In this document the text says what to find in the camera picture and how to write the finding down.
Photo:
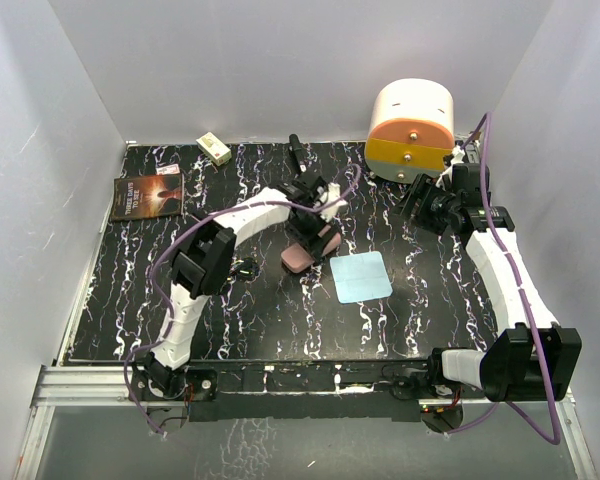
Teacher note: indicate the pink glasses case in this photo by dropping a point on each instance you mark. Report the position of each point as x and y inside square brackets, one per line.
[296, 259]

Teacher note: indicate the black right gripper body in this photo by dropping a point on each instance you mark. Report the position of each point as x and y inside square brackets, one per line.
[435, 209]

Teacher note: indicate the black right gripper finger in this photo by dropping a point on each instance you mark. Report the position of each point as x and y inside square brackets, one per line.
[420, 185]
[408, 205]

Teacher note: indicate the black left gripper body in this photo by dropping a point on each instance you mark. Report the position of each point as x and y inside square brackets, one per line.
[309, 223]

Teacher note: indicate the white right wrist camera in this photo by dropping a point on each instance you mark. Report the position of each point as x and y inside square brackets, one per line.
[462, 154]

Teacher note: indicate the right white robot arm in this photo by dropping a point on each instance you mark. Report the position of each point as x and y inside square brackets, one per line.
[532, 351]

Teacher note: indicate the black marker pen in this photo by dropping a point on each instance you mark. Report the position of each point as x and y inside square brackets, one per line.
[297, 154]

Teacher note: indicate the black sunglasses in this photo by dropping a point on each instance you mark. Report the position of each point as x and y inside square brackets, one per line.
[244, 270]

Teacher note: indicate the light blue cleaning cloth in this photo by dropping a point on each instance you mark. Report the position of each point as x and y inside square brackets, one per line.
[360, 277]

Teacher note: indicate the round drawer cabinet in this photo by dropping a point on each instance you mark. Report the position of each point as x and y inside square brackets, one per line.
[411, 130]

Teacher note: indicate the small cream box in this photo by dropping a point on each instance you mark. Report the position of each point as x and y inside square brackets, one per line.
[218, 153]

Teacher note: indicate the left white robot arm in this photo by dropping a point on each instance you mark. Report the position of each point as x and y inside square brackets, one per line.
[201, 260]

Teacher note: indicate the small pink card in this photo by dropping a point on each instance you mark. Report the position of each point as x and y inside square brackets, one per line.
[172, 169]

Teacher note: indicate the dark book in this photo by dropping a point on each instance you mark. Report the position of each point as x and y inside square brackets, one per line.
[147, 197]

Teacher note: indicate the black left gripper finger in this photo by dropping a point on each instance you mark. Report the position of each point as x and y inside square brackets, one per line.
[302, 232]
[321, 243]

